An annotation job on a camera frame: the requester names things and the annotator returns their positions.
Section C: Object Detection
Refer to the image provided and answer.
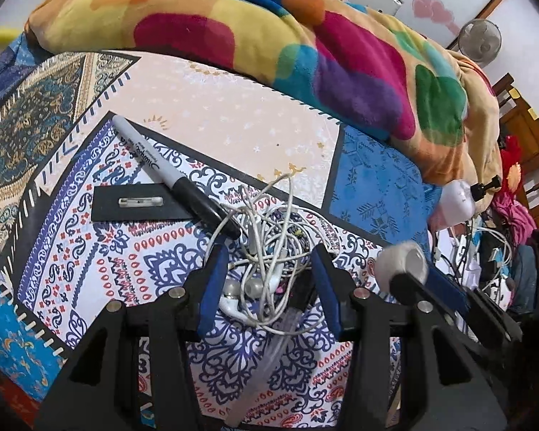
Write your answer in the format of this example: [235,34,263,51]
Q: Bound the colourful fleece blanket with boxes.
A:
[25,0,502,185]

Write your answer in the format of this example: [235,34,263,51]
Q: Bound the standing electric fan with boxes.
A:
[457,19,502,66]

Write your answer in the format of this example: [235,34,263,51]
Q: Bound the white earphones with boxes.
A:
[219,172,342,337]

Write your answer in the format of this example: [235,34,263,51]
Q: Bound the wooden headboard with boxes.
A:
[493,73,539,227]

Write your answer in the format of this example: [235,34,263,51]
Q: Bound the pink clothing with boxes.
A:
[492,191,538,247]

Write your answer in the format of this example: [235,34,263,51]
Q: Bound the black card with clip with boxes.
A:
[91,183,193,223]

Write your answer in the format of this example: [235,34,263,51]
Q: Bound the red plush toy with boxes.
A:
[501,135,523,195]

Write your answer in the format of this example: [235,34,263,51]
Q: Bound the black marker pen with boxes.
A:
[112,115,241,240]

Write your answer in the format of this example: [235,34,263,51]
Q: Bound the blue patchwork bedspread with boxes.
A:
[0,49,441,430]

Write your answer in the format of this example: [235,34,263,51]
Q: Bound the tangled black cables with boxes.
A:
[430,219,515,297]

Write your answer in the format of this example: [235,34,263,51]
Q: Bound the white tape roll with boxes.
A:
[374,240,428,294]

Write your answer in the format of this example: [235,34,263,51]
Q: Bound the white lotion bottle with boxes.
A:
[428,175,501,232]

